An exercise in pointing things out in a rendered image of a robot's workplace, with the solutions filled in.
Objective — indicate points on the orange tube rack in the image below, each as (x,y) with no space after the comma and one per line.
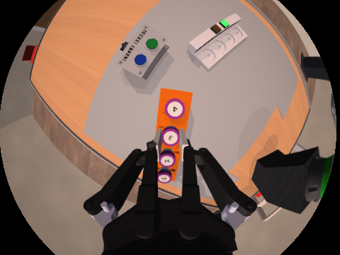
(163,120)

